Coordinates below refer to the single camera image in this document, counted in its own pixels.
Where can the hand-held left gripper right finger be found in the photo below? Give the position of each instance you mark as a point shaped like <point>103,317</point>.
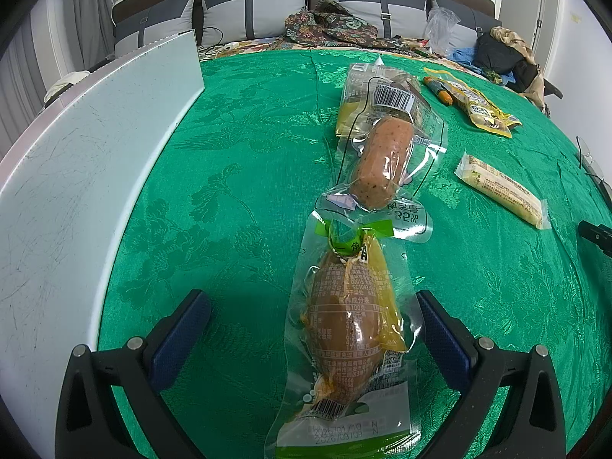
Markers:
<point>442,344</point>

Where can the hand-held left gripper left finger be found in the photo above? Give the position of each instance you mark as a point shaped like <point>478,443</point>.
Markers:
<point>179,339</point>

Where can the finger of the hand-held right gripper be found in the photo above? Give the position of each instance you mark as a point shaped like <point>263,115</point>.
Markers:
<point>597,236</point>

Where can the braised meat packet green label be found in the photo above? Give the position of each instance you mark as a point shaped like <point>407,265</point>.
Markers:
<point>342,325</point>

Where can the cream wafer bar packet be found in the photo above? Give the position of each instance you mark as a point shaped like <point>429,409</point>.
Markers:
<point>502,191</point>

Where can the gold foil snack packet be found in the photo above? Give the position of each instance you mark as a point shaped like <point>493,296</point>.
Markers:
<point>487,112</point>

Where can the clear packet with sausage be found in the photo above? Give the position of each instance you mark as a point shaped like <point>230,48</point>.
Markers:
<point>385,162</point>

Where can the small orange sausage stick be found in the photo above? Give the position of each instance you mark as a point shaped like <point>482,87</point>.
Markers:
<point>437,88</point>

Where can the yellow snack packet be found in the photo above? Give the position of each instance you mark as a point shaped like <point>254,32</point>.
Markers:
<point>440,73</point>
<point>351,114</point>

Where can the clear packet with brown snack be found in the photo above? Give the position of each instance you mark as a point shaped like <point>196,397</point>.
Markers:
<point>399,93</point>

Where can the green patterned blanket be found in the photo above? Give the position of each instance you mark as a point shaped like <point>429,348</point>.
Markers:
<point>239,177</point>

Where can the black bag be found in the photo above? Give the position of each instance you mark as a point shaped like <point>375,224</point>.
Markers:
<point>502,55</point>

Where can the blue cloth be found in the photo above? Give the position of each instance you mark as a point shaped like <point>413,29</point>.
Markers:
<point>464,56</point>

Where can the grey two-tone pillow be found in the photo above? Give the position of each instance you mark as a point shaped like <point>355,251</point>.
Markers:
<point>471,24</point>
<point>153,28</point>
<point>377,2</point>
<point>248,7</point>

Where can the clear plastic bag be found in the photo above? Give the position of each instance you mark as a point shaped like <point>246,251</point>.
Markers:
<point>441,28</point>

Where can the white cloth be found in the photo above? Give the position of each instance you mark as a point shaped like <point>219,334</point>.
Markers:
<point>64,83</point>

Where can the dark floral garment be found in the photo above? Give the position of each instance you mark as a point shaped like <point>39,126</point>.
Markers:
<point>334,26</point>

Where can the brown headboard panel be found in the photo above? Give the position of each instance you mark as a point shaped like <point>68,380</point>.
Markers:
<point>143,2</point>

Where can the grey curtain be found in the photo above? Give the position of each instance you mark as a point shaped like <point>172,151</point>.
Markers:
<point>57,14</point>

